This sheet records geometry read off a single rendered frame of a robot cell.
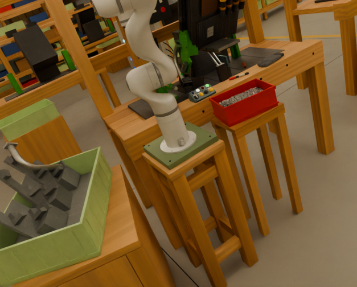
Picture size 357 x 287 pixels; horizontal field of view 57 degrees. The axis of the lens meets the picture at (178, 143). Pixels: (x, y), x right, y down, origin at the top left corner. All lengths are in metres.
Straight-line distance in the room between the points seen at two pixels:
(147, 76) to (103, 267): 0.79
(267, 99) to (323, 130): 0.96
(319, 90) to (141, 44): 1.59
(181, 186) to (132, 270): 0.43
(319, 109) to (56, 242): 2.02
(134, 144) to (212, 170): 0.51
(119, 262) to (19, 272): 0.38
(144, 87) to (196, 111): 0.61
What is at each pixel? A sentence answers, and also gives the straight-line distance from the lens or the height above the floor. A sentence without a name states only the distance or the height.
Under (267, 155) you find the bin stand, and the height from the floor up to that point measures 0.39.
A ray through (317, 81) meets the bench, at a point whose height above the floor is 0.63.
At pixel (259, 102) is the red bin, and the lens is 1.84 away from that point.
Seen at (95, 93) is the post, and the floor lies 1.06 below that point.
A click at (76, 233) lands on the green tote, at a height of 0.92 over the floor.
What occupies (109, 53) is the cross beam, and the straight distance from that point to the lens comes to 2.47.
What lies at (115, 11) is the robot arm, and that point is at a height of 1.56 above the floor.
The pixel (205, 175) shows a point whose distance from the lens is 1.62.
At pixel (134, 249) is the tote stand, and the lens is 1.35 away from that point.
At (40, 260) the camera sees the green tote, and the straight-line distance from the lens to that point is 1.40.
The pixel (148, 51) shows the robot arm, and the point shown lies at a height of 1.37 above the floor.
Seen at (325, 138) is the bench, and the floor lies 0.16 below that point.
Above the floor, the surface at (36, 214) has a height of 0.95.
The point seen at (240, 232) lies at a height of 0.28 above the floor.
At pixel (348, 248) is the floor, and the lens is 2.15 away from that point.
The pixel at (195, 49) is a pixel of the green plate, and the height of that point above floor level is 1.14.
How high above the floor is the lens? 1.61
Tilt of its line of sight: 27 degrees down
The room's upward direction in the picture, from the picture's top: 21 degrees counter-clockwise
